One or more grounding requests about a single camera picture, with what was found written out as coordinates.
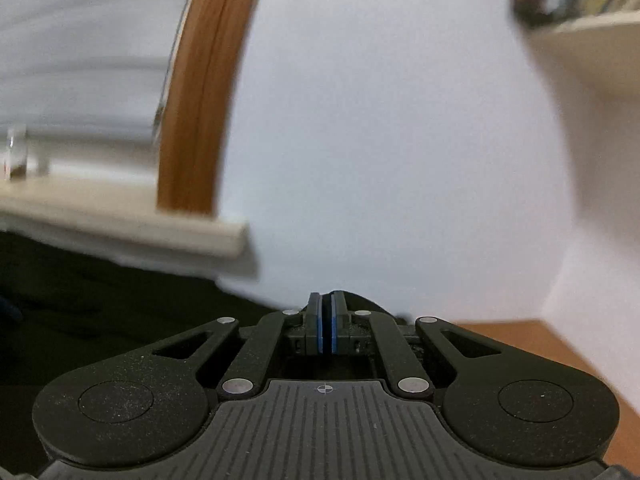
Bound wooden window frame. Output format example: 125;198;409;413
156;0;272;217

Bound white window blind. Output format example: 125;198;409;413
0;0;202;177

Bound small glass jar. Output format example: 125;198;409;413
2;126;32;182

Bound black garment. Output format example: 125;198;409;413
0;230;412;461

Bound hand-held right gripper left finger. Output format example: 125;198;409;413
145;292;325;402

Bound stone window sill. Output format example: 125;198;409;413
0;179;251;262

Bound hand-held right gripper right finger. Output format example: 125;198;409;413
329;290;506;402

